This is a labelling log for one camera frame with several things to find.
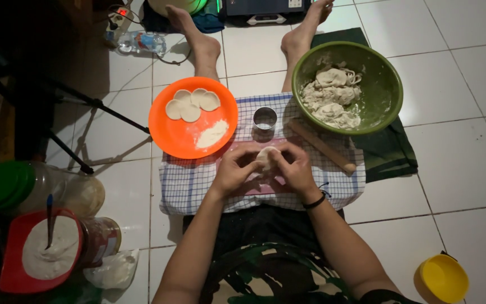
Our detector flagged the person's left hand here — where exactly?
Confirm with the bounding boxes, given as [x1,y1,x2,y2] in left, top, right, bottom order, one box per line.
[211,146,266,200]

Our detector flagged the person's right hand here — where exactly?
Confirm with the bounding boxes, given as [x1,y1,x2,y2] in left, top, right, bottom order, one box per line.
[267,141,320,199]

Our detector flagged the round dough piece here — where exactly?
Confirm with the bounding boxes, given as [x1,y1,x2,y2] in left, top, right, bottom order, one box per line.
[256,146,282,172]

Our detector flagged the pink cutting mat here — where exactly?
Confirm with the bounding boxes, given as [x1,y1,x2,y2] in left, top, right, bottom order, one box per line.
[217,138,307,197]

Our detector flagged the wooden rolling pin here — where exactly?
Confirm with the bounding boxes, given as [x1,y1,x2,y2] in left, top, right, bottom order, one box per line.
[289,119,357,174]

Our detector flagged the black wristband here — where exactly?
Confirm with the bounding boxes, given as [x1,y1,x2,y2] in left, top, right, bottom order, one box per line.
[302,182,332,210]

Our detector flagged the pile of white flour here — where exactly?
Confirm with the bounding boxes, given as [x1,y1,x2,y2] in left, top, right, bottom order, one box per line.
[195,119,230,149]

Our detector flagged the blue checked white cloth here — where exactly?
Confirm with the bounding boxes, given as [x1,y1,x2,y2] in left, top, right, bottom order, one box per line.
[159,92,367,216]

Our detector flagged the orange plastic plate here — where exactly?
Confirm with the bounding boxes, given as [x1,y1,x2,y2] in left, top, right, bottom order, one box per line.
[148,76,239,160]

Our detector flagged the lump of scrap dough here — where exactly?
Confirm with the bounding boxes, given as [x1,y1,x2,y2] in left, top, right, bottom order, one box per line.
[301,62,363,130]

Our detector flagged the camouflage shorts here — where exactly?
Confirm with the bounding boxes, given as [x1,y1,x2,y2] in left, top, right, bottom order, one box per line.
[183,205,423,304]

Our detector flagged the dark green cloth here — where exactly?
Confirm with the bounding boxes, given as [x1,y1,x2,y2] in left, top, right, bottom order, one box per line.
[310,27,419,184]

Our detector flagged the green plastic bowl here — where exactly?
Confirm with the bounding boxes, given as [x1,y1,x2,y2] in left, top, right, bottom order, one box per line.
[291,41,404,136]

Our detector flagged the person's right leg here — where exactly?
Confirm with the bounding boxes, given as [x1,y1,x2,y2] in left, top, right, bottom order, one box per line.
[280,0,335,93]

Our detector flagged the person's leg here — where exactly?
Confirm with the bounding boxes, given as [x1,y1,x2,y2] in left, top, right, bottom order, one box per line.
[166,5,222,82]
[280,0,335,93]

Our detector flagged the person's left leg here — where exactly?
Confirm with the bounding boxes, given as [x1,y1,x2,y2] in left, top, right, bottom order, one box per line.
[166,5,222,82]

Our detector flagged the brown labelled jar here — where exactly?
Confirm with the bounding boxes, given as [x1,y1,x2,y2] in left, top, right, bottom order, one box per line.
[77,216,122,269]

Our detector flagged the white kitchen scale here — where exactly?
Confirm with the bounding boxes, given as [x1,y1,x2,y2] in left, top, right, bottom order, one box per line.
[246,14,287,26]

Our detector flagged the clear plastic bag of flour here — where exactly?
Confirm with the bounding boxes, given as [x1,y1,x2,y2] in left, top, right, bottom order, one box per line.
[84,248,140,290]

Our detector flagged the clear plastic water bottle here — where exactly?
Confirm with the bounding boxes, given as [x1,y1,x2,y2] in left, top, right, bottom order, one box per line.
[116,31,167,57]

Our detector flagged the dark blue box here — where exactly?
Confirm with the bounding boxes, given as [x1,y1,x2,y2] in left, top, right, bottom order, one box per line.
[224,0,313,17]

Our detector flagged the green round lamp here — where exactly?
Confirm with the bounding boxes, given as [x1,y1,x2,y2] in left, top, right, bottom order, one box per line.
[148,0,208,17]

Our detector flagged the black tripod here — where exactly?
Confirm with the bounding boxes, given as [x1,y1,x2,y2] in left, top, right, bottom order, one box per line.
[0,36,151,175]

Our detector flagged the yellow plastic cup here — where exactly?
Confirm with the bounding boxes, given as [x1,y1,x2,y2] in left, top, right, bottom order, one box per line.
[413,252,470,304]

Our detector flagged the white power strip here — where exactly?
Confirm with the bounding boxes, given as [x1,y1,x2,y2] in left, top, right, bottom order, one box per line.
[106,5,134,33]

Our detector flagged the clear jar with green lid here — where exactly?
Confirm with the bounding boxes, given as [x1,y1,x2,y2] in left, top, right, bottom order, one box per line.
[0,160,106,218]

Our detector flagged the red bowl of filling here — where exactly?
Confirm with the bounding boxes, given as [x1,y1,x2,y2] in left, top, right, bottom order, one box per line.
[0,208,84,294]

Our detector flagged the round metal cutter ring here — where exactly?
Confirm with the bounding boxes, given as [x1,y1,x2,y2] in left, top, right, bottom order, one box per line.
[253,107,278,137]

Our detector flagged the black cable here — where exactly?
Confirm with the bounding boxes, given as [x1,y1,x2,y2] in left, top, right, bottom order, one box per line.
[107,0,193,66]

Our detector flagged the blue handled spoon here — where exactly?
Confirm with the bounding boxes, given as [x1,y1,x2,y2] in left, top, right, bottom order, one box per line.
[45,194,55,251]

